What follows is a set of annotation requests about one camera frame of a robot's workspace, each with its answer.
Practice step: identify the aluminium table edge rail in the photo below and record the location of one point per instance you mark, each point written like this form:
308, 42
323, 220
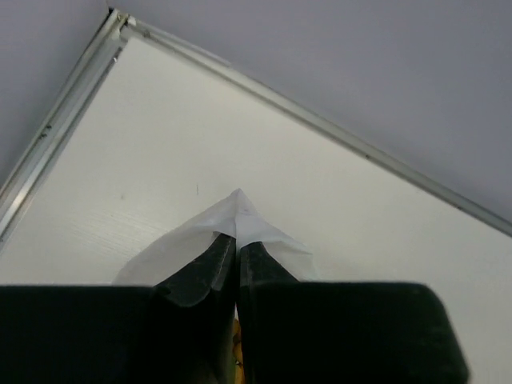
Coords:
100, 57

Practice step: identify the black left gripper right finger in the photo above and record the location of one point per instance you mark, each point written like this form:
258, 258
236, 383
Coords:
341, 332

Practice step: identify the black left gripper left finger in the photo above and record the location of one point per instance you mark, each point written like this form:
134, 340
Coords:
176, 331

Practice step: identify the white printed plastic bag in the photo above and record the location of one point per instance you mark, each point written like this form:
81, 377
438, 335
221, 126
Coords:
234, 216

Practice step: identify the yellow orange fake fruit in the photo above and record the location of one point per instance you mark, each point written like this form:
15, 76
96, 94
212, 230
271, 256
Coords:
239, 374

